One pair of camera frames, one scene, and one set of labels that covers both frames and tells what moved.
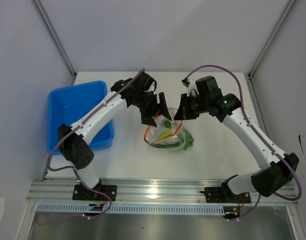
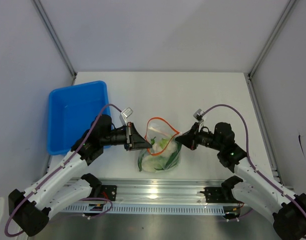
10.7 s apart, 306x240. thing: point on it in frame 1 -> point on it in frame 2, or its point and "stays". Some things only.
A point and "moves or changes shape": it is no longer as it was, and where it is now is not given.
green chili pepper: x=167 y=124 -> x=153 y=141
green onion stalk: x=162 y=146 -> x=172 y=160
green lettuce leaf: x=189 y=139 moves or changes shape
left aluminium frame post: x=62 y=51 stays
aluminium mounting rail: x=144 y=191 stays
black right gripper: x=183 y=112 -> x=190 y=139
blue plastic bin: x=68 y=104 stays
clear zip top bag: x=167 y=134 moves or changes shape
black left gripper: x=147 y=117 -> x=133 y=139
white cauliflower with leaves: x=168 y=136 -> x=165 y=147
